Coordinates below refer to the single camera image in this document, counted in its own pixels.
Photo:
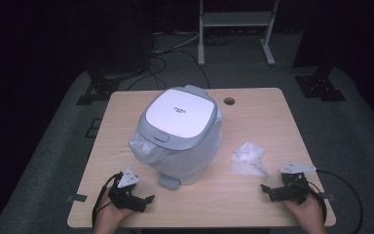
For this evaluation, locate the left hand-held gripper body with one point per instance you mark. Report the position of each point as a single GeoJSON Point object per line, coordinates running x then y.
{"type": "Point", "coordinates": [123, 195]}

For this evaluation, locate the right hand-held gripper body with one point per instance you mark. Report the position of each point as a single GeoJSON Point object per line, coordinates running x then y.
{"type": "Point", "coordinates": [292, 188]}

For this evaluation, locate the white tissue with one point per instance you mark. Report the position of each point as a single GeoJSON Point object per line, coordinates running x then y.
{"type": "Point", "coordinates": [247, 157]}

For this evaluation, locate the grey white pedal trash can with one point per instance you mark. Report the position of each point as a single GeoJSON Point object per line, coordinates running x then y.
{"type": "Point", "coordinates": [180, 113]}

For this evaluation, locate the person's left hand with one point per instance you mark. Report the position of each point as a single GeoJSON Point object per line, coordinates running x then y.
{"type": "Point", "coordinates": [110, 217]}

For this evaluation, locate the person's right hand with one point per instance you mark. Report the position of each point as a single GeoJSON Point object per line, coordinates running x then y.
{"type": "Point", "coordinates": [306, 214]}

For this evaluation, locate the grey tape strip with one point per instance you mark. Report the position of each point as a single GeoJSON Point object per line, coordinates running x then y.
{"type": "Point", "coordinates": [77, 198]}
{"type": "Point", "coordinates": [329, 196]}

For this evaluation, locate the translucent plastic bin liner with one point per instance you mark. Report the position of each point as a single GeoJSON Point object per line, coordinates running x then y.
{"type": "Point", "coordinates": [142, 147]}

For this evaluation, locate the floor socket plate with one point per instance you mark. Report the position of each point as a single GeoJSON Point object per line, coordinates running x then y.
{"type": "Point", "coordinates": [93, 128]}

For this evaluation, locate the black stand base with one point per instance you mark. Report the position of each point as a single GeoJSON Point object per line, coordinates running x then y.
{"type": "Point", "coordinates": [319, 86]}
{"type": "Point", "coordinates": [98, 89]}

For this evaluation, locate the white metal stand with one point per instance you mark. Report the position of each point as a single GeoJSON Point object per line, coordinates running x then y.
{"type": "Point", "coordinates": [237, 18]}

